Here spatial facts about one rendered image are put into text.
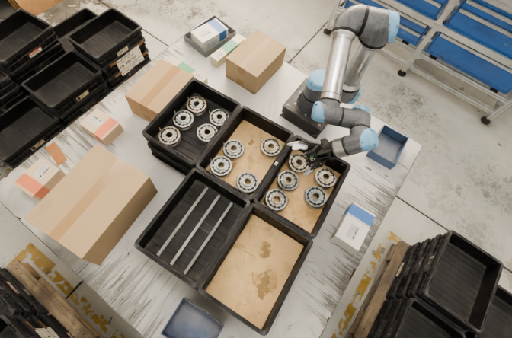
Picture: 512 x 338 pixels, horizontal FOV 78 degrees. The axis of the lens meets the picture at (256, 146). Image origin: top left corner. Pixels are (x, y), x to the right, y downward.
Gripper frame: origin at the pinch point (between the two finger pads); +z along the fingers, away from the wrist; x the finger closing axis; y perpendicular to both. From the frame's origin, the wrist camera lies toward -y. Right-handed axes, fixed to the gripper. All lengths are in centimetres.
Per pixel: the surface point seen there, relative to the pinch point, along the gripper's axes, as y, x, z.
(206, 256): 38, 16, 37
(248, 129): -17.1, -16.0, 28.8
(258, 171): -2.5, 1.8, 23.9
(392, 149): -63, 36, -17
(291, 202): 1.2, 19.7, 13.0
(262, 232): 18.5, 21.4, 21.3
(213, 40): -60, -68, 52
